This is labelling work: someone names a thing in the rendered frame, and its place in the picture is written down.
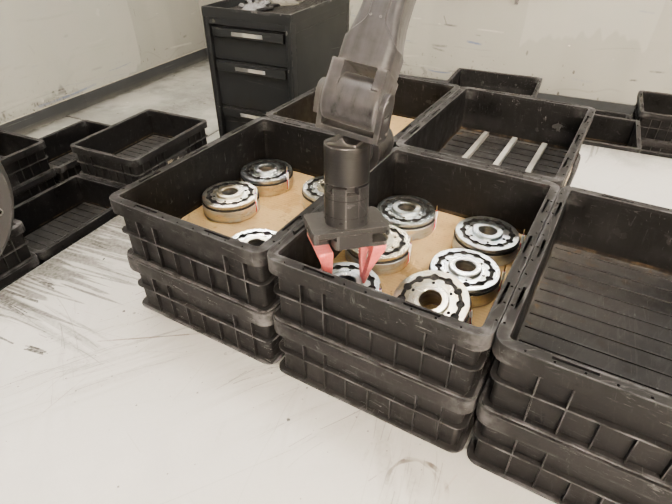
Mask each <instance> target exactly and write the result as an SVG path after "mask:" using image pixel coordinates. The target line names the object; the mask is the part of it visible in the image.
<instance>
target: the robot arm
mask: <svg viewBox="0 0 672 504"><path fill-rule="evenodd" d="M415 3H416V0H363V2H362V4H361V7H360V9H359V11H358V14H357V16H356V18H355V20H354V22H353V24H352V26H351V27H350V29H349V31H348V32H347V33H346V34H345V37H344V40H343V43H342V46H341V49H340V52H339V56H338V57H336V56H333V57H332V60H331V64H330V67H329V70H328V73H327V76H326V77H322V78H321V79H320V80H319V82H318V84H317V87H316V91H315V98H314V106H313V111H314V112H317V116H316V124H315V127H317V128H320V129H323V130H326V131H330V132H333V133H336V134H338V135H336V136H334V137H330V138H328V139H326V140H324V142H323V149H324V212H317V213H309V214H305V215H304V225H305V227H306V229H307V236H308V238H309V240H310V242H311V244H312V246H313V249H314V251H315V253H316V255H317V257H318V259H319V261H320V264H321V268H322V270H323V271H326V272H328V273H331V274H332V271H333V251H332V249H331V248H330V246H329V241H328V240H331V245H332V247H333V248H334V250H337V251H340V250H347V249H355V248H358V257H359V273H360V277H361V279H362V283H365V282H366V280H367V278H368V276H369V274H370V271H371V269H372V268H373V266H374V265H375V264H376V262H377V261H378V259H379V258H380V257H381V255H382V254H383V253H384V251H385V250H386V248H387V238H386V237H385V236H384V235H383V233H386V234H387V235H389V234H390V223H389V222H388V221H387V220H386V219H385V217H384V216H383V215H382V214H381V213H380V211H379V210H378V209H377V208H376V207H374V206H369V176H370V170H371V169H373V168H374V167H375V166H376V165H377V164H378V163H379V162H380V161H382V160H383V159H384V158H385V157H386V156H387V155H388V154H389V153H390V152H391V150H392V148H393V145H394V136H393V132H392V130H391V129H390V123H391V117H392V112H393V108H394V102H395V93H396V90H397V87H398V83H397V80H398V77H399V74H400V71H401V68H402V65H403V62H404V60H403V55H404V46H405V40H406V35H407V30H408V26H409V22H410V19H411V15H412V12H413V9H414V6H415ZM363 75H364V76H363ZM367 76H368V77H367ZM371 77H372V78H371ZM367 252H368V256H367ZM366 256H367V259H366Z"/></svg>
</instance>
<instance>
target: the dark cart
mask: <svg viewBox="0 0 672 504"><path fill-rule="evenodd" d="M240 3H244V4H245V5H246V4H248V3H245V0H222V1H218V2H214V3H211V4H207V5H203V6H201V11H202V16H203V24H204V31H205V38H206V45H207V52H208V59H209V65H210V72H211V79H212V86H213V93H214V100H215V107H216V114H217V121H218V128H219V135H220V137H221V136H223V135H225V134H227V133H229V132H231V131H233V130H235V129H237V128H238V127H240V126H242V125H244V124H246V123H248V122H250V121H252V120H254V119H256V118H258V117H266V113H267V112H269V111H271V110H273V109H275V108H277V107H279V106H281V105H283V104H284V103H286V102H288V101H290V100H292V99H294V98H296V97H298V96H300V95H302V94H304V93H306V92H307V91H309V90H311V89H313V88H315V87H317V84H318V82H319V80H320V79H321V78H322V77H326V76H327V73H328V70H329V67H330V64H331V60H332V57H333V56H336V57H338V56H339V52H340V49H341V46H342V43H343V40H344V37H345V34H346V33H347V32H348V31H349V7H350V0H305V1H303V2H301V3H299V4H300V5H290V6H279V7H274V9H273V10H268V11H263V12H262V11H252V10H242V8H240V7H239V4H240Z"/></svg>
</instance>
